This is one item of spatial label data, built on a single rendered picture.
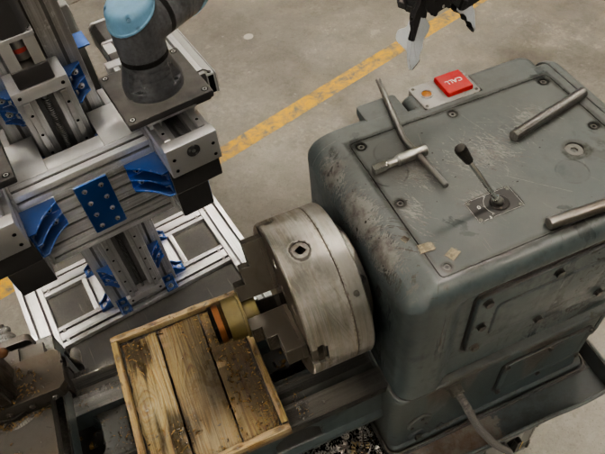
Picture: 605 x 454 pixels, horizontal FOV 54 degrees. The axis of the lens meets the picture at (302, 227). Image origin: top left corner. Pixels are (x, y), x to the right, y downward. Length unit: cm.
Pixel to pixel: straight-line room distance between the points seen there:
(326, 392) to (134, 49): 87
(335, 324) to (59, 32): 97
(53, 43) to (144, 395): 85
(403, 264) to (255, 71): 259
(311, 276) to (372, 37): 276
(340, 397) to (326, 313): 32
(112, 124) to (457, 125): 88
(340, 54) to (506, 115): 235
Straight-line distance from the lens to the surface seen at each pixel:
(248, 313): 115
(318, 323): 105
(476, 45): 366
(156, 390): 137
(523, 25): 386
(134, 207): 171
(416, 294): 100
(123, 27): 143
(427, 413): 150
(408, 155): 115
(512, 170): 118
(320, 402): 132
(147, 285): 217
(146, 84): 150
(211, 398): 133
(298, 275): 104
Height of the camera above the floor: 209
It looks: 52 degrees down
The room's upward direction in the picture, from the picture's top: 7 degrees counter-clockwise
